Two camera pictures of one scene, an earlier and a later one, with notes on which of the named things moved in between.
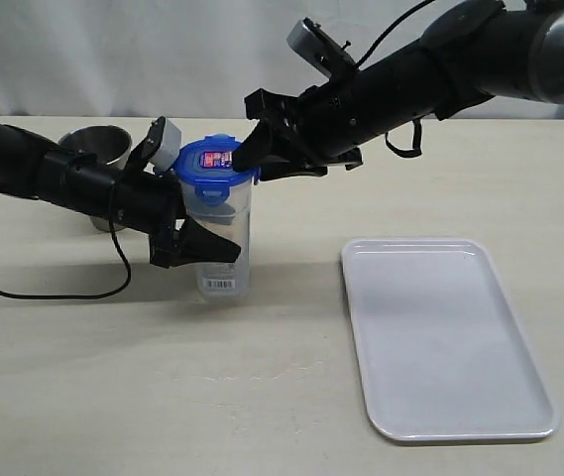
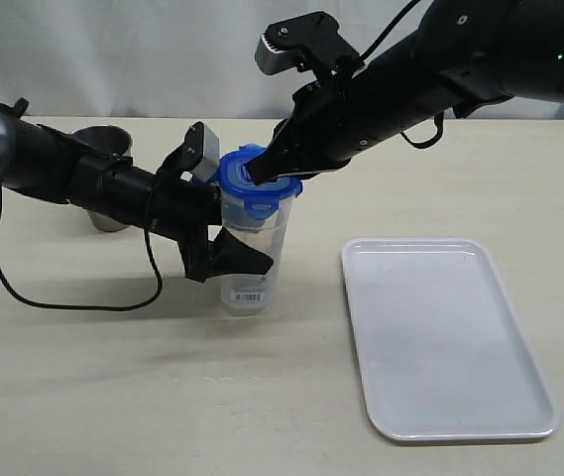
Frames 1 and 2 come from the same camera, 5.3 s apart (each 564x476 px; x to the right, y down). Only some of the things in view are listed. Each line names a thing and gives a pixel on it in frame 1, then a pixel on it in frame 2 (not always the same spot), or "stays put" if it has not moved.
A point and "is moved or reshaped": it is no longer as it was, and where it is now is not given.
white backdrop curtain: (183, 59) stays put
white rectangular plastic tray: (440, 355) stays put
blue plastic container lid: (207, 163) -> (261, 201)
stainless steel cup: (111, 145) stays put
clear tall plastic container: (230, 221) is moved or reshaped
